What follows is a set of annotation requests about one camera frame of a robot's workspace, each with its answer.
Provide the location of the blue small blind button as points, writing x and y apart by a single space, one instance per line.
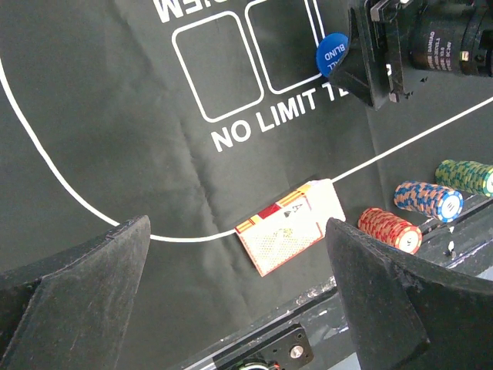
330 51

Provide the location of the green poker chip stack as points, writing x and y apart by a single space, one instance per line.
468 176

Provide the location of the black poker table mat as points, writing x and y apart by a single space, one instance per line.
198 114

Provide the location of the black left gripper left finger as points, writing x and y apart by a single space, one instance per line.
71 310

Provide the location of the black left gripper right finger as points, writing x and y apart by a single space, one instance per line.
404 312

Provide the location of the red poker chip stack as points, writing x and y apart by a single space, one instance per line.
390 229

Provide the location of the aluminium front rail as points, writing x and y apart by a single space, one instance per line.
311 332

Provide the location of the red playing card box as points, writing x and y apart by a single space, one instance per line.
289 226

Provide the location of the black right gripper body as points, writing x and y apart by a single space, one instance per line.
415 38

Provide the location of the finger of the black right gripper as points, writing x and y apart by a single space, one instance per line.
361 69

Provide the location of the blue poker chip stack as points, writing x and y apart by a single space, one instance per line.
431 200

